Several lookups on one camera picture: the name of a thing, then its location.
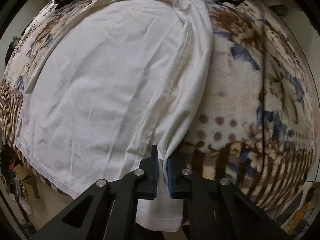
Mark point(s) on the white polo shirt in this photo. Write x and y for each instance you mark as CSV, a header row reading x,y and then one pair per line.
x,y
121,76

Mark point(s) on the cardboard box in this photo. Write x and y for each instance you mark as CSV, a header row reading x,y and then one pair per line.
x,y
29,182

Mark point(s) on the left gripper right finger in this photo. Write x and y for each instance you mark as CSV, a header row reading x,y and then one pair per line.
x,y
178,183

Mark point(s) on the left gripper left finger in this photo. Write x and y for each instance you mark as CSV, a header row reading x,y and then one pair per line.
x,y
147,187

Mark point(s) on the floral bed blanket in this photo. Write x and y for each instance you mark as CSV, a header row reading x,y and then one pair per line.
x,y
255,123

